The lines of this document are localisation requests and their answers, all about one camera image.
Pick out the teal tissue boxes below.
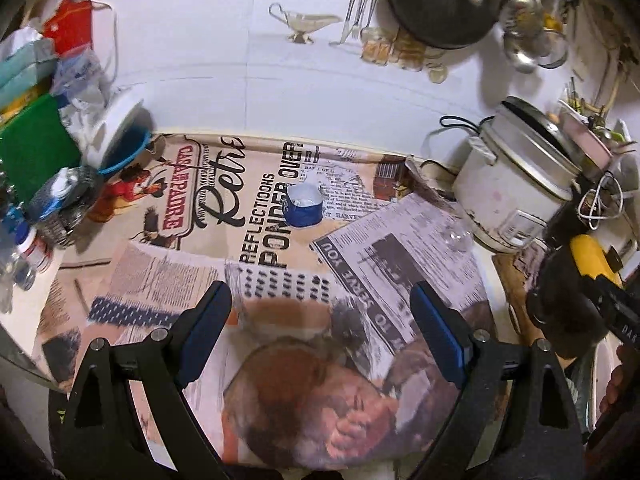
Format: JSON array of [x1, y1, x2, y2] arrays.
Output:
[[0, 38, 58, 108]]

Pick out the hanging strainer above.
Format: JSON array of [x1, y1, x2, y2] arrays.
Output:
[[535, 28, 568, 70]]

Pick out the black pot yellow lid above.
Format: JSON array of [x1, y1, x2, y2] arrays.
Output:
[[525, 234, 622, 360]]

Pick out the blue bowl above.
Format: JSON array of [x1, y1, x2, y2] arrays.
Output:
[[98, 126, 151, 179]]

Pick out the white rice cooker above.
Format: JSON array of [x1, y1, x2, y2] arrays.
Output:
[[452, 96, 584, 252]]

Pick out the red kettle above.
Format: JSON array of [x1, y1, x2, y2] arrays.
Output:
[[43, 0, 93, 56]]

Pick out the printed newspaper tablecloth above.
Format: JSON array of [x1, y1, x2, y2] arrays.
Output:
[[32, 136, 495, 469]]

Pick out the green storage box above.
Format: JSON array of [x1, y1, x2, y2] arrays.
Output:
[[1, 94, 81, 203]]

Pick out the blue foil cup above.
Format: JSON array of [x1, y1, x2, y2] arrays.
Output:
[[283, 182, 323, 228]]

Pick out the hanging metal ladle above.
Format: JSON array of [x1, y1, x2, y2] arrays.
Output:
[[499, 0, 544, 74]]

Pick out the pink utensil holder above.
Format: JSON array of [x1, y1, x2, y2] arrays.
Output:
[[559, 100, 638, 174]]

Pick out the small white pill jar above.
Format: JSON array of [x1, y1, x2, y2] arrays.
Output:
[[14, 222, 52, 273]]

